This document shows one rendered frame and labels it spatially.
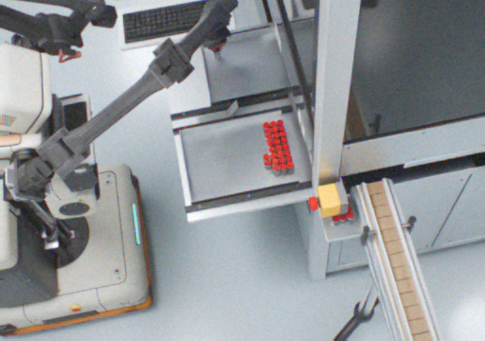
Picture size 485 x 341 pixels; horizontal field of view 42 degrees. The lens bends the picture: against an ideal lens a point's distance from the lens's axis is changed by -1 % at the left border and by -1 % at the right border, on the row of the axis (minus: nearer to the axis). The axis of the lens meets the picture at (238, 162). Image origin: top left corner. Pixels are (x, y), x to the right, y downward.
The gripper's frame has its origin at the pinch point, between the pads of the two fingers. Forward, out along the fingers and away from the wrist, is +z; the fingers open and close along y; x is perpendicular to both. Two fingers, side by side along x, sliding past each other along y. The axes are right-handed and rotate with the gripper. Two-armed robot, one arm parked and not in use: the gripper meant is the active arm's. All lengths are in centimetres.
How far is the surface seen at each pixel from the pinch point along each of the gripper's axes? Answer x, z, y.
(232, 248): -35, 92, -21
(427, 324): -112, -4, 9
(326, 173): -64, -14, 5
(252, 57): -6.0, 4.5, 10.5
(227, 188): -47, 4, -20
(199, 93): -10.0, 4.6, -12.1
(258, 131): -33.2, 4.0, -1.6
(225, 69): -6.0, 4.5, 0.1
